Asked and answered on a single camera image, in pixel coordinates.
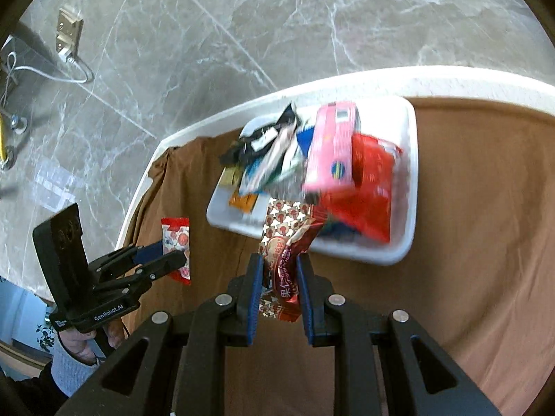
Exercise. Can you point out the orange snack packet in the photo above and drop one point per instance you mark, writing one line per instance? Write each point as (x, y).
(243, 201)

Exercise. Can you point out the small red white snack packet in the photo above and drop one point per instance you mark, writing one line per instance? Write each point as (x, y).
(175, 234)

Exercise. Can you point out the brown tablecloth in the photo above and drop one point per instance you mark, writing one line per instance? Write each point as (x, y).
(477, 225)

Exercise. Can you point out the long white snack packet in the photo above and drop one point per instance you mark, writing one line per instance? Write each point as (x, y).
(269, 164)

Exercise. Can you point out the yellow metal tube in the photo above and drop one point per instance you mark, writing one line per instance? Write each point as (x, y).
(3, 138)

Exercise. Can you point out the pink snack packet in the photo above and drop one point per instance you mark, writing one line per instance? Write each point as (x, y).
(331, 151)

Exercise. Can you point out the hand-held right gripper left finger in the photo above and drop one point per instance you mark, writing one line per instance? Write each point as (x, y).
(256, 297)

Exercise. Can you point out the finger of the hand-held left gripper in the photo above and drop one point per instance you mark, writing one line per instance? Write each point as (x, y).
(149, 252)
(169, 262)

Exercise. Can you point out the person's left forearm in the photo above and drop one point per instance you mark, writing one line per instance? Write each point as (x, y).
(69, 372)

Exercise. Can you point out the dark leafy plant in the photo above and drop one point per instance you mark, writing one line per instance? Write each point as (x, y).
(45, 336)

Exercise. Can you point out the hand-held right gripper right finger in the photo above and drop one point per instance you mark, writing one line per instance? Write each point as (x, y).
(303, 301)

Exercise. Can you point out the red snack bag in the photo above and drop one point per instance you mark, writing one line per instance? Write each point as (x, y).
(368, 199)

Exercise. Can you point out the black white snack packet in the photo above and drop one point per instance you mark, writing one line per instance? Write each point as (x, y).
(260, 138)

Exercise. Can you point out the brass floor socket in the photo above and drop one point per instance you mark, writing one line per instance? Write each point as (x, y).
(69, 30)

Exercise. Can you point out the white plastic tray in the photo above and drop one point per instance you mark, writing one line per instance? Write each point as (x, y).
(403, 160)

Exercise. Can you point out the blue snack packet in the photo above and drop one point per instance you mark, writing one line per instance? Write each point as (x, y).
(305, 138)

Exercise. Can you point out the round metal floor foot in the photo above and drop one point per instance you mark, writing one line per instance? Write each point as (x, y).
(17, 123)
(6, 159)

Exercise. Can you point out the white round table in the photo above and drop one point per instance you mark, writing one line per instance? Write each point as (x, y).
(433, 80)

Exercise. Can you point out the person's left hand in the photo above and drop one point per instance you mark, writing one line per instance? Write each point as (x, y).
(78, 346)

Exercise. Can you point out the dark red patterned snack packet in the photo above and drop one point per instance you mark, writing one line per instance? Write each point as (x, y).
(288, 268)

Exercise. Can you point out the gold snack packet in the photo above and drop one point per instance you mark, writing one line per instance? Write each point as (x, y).
(230, 177)

